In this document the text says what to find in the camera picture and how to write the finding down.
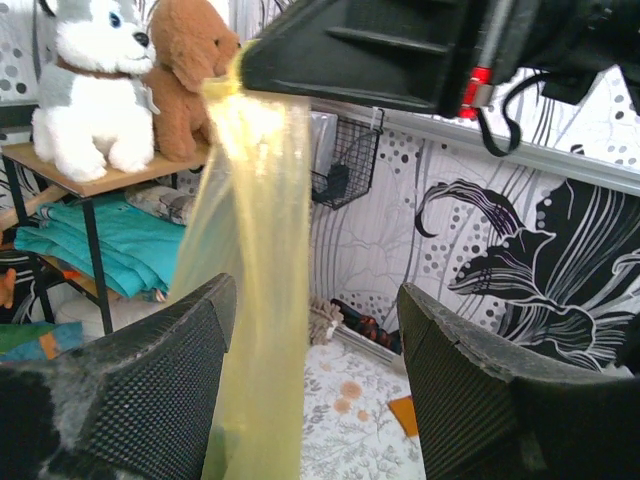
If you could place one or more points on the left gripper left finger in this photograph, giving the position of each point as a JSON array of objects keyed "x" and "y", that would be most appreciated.
[{"x": 135, "y": 404}]

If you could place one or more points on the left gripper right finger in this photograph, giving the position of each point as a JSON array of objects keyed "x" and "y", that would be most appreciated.
[{"x": 487, "y": 408}]

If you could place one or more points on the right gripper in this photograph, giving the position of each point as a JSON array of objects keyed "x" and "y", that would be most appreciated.
[{"x": 417, "y": 56}]

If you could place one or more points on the yellow trash bag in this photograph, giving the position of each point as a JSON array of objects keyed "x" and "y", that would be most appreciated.
[{"x": 251, "y": 220}]

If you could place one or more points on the rainbow striped cloth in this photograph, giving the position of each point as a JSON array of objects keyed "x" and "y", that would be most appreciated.
[{"x": 38, "y": 341}]

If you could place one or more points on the black orange toy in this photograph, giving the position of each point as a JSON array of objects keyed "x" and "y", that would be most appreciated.
[{"x": 368, "y": 327}]

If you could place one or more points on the teal folded cloth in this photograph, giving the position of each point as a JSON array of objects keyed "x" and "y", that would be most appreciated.
[{"x": 138, "y": 250}]

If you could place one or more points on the beige dust mop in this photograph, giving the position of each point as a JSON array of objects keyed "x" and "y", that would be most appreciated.
[{"x": 324, "y": 318}]

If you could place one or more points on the brown dog plush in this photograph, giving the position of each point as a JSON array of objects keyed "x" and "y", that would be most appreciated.
[{"x": 193, "y": 43}]

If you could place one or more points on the wooden metal shelf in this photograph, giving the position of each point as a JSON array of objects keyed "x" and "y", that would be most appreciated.
[{"x": 34, "y": 183}]

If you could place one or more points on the white husky plush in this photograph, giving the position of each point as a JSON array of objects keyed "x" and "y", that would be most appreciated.
[{"x": 94, "y": 111}]

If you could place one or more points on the black wire basket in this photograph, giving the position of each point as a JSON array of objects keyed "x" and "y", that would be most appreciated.
[{"x": 344, "y": 152}]

